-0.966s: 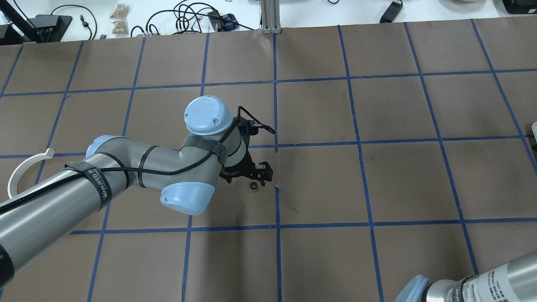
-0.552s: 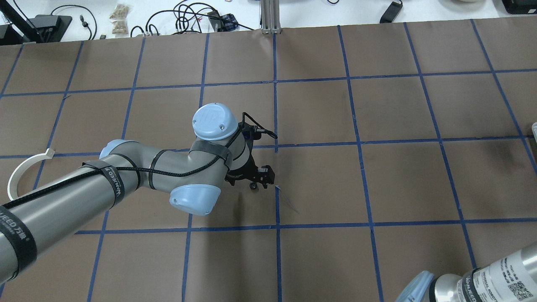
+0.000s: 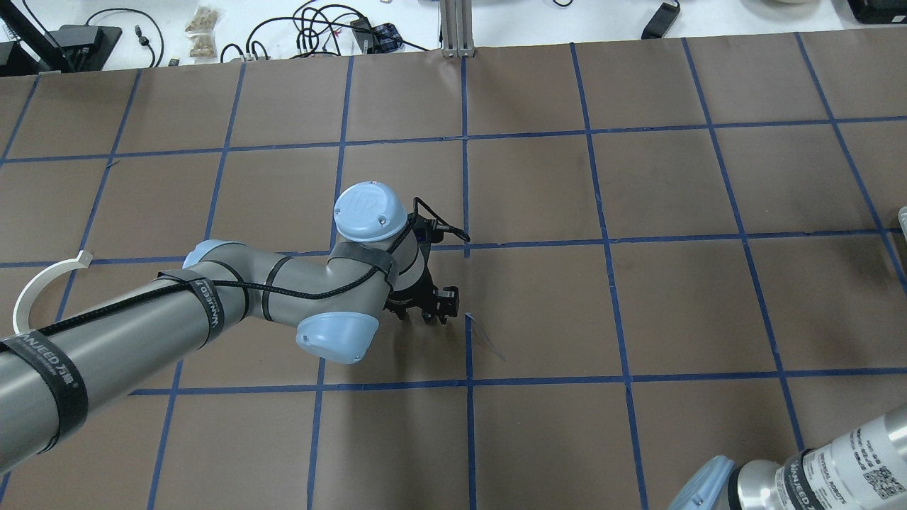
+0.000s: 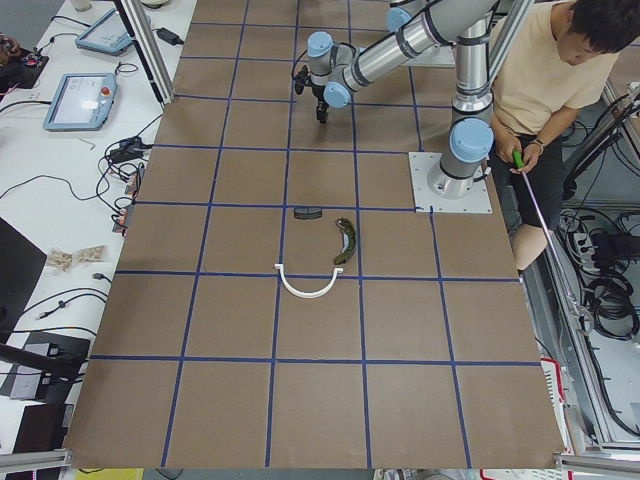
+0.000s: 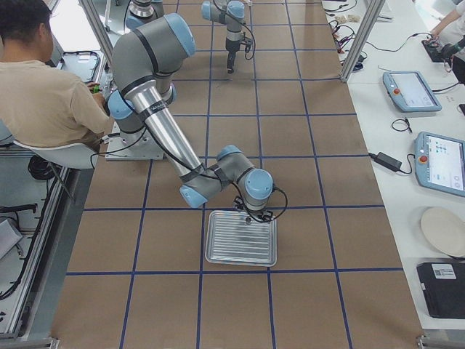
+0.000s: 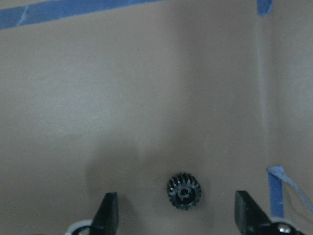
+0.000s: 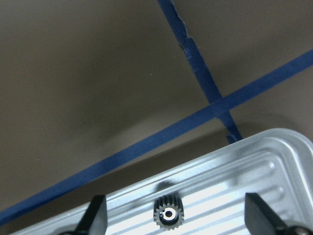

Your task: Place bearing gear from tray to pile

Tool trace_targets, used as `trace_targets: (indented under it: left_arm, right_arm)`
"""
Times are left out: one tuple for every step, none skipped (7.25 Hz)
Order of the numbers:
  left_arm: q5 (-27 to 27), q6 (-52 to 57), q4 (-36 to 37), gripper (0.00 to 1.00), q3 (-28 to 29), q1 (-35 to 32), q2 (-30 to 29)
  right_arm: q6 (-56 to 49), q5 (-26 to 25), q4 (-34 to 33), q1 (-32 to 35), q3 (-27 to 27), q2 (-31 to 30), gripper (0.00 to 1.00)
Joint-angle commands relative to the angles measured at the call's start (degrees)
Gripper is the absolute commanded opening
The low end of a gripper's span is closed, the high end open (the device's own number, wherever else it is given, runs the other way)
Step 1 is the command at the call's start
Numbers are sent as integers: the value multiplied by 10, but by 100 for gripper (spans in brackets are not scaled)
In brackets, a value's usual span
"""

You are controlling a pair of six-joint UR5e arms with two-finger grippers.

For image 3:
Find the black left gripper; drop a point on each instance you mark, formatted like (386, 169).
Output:
(418, 293)

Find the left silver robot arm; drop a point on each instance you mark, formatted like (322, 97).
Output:
(55, 377)

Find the bags of small parts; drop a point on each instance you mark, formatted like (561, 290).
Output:
(199, 32)

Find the black power adapter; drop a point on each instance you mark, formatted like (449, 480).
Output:
(662, 20)

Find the white curved plastic part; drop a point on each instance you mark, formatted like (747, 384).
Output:
(22, 308)

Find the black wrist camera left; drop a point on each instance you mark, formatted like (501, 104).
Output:
(427, 230)

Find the aluminium frame post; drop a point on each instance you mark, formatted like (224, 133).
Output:
(456, 28)

